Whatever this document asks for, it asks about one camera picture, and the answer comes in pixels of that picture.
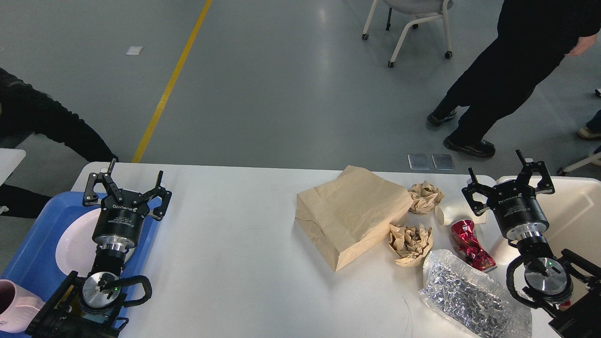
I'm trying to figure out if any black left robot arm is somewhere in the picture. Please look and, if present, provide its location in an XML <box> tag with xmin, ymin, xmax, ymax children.
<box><xmin>25</xmin><ymin>161</ymin><xmax>172</xmax><ymax>338</ymax></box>

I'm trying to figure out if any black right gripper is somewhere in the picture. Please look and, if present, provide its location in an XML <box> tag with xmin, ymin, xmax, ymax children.
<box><xmin>462</xmin><ymin>149</ymin><xmax>555</xmax><ymax>241</ymax></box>

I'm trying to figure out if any white side table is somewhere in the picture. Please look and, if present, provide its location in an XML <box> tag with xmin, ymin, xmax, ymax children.
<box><xmin>0</xmin><ymin>148</ymin><xmax>26</xmax><ymax>184</ymax></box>

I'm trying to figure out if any white paper cup right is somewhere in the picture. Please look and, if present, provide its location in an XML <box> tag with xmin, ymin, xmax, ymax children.
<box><xmin>487</xmin><ymin>236</ymin><xmax>520</xmax><ymax>265</ymax></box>

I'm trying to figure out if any metal floor plate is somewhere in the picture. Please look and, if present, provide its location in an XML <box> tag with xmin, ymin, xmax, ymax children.
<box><xmin>431</xmin><ymin>154</ymin><xmax>455</xmax><ymax>170</ymax></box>
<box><xmin>407</xmin><ymin>154</ymin><xmax>430</xmax><ymax>170</ymax></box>

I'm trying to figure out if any brown paper bag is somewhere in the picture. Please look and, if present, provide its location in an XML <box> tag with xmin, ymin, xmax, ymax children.
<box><xmin>295</xmin><ymin>166</ymin><xmax>412</xmax><ymax>271</ymax></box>

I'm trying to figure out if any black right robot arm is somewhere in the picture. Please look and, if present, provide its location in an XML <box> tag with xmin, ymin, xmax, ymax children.
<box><xmin>462</xmin><ymin>150</ymin><xmax>601</xmax><ymax>338</ymax></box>

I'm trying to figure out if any pink mug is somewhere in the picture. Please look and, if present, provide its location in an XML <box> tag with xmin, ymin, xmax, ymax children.
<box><xmin>0</xmin><ymin>279</ymin><xmax>45</xmax><ymax>333</ymax></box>

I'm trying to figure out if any crumpled brown paper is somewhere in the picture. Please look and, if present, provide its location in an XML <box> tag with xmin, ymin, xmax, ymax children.
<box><xmin>388</xmin><ymin>224</ymin><xmax>433</xmax><ymax>267</ymax></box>
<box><xmin>408</xmin><ymin>181</ymin><xmax>445</xmax><ymax>215</ymax></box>

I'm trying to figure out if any beige plastic bin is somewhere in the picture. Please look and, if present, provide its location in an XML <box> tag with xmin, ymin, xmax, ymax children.
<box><xmin>495</xmin><ymin>176</ymin><xmax>601</xmax><ymax>310</ymax></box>

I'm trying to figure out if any white chair leg right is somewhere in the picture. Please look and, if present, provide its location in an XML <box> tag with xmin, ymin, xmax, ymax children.
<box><xmin>557</xmin><ymin>152</ymin><xmax>601</xmax><ymax>176</ymax></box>

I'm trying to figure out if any silver foil plastic bag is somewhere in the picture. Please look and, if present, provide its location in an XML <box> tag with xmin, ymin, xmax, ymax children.
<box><xmin>419</xmin><ymin>249</ymin><xmax>532</xmax><ymax>338</ymax></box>

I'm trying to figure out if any seated person in black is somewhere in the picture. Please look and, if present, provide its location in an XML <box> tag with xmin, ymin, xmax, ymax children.
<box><xmin>0</xmin><ymin>68</ymin><xmax>119</xmax><ymax>218</ymax></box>

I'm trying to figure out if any pink plate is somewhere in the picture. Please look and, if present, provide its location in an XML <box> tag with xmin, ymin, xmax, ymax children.
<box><xmin>55</xmin><ymin>209</ymin><xmax>139</xmax><ymax>279</ymax></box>

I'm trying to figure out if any crumpled brown paper lower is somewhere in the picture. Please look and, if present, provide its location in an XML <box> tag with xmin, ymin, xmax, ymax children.
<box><xmin>388</xmin><ymin>224</ymin><xmax>433</xmax><ymax>267</ymax></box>

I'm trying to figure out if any standing person in black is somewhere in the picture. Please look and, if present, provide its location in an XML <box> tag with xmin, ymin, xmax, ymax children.
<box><xmin>427</xmin><ymin>0</ymin><xmax>600</xmax><ymax>158</ymax></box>

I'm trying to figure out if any blue plastic tray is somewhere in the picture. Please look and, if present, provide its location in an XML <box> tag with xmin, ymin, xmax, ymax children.
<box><xmin>1</xmin><ymin>192</ymin><xmax>158</xmax><ymax>338</ymax></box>

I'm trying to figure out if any white paper cup lying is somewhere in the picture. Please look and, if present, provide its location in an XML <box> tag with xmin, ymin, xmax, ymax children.
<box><xmin>434</xmin><ymin>197</ymin><xmax>487</xmax><ymax>225</ymax></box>

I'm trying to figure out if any crushed red can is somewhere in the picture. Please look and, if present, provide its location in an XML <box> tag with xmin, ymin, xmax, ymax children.
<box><xmin>451</xmin><ymin>220</ymin><xmax>496</xmax><ymax>272</ymax></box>

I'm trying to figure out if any beige shoe at right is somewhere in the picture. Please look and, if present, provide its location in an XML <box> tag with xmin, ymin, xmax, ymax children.
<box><xmin>577</xmin><ymin>126</ymin><xmax>601</xmax><ymax>140</ymax></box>

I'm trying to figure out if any metal floor plate left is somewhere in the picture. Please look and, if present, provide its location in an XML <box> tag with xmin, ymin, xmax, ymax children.
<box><xmin>407</xmin><ymin>154</ymin><xmax>430</xmax><ymax>170</ymax></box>

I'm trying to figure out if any crumpled brown paper upper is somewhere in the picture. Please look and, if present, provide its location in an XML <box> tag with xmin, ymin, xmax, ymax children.
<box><xmin>408</xmin><ymin>181</ymin><xmax>445</xmax><ymax>215</ymax></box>

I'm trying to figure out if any metal floor plate right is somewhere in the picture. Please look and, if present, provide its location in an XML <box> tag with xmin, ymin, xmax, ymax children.
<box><xmin>431</xmin><ymin>154</ymin><xmax>455</xmax><ymax>170</ymax></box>

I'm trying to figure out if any teal mug yellow inside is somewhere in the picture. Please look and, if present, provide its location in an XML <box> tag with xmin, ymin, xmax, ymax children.
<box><xmin>60</xmin><ymin>286</ymin><xmax>110</xmax><ymax>323</ymax></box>

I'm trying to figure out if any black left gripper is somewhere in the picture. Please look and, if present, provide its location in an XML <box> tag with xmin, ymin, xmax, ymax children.
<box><xmin>83</xmin><ymin>159</ymin><xmax>172</xmax><ymax>252</ymax></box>

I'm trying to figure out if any white rolling chair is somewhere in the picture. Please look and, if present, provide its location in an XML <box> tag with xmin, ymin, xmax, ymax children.
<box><xmin>382</xmin><ymin>0</ymin><xmax>454</xmax><ymax>68</ymax></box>

